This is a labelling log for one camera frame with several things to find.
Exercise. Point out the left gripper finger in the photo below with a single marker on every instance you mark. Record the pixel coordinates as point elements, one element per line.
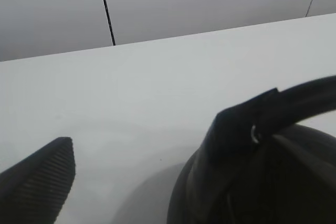
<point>35,189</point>

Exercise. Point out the black teapot kettle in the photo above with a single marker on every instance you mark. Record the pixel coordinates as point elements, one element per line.
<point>258,164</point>

